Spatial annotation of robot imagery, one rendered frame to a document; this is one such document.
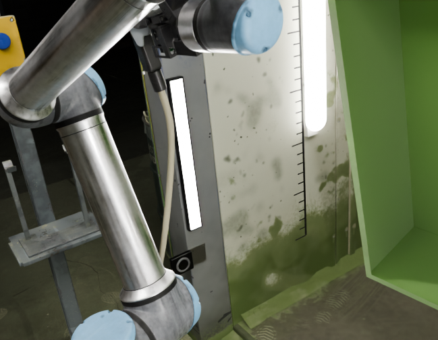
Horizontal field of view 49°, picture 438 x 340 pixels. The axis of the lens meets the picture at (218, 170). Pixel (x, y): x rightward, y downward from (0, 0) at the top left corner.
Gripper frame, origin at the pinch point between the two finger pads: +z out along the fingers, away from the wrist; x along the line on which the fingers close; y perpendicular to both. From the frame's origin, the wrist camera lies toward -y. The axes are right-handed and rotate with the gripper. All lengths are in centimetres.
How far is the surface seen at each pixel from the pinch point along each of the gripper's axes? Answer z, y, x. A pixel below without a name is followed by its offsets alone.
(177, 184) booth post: 59, 76, 25
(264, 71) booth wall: 52, 51, 78
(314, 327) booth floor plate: 30, 166, 49
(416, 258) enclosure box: -8, 127, 77
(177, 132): 55, 55, 31
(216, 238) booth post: 57, 109, 32
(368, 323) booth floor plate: 14, 170, 68
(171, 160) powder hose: 0.2, 33.0, -3.9
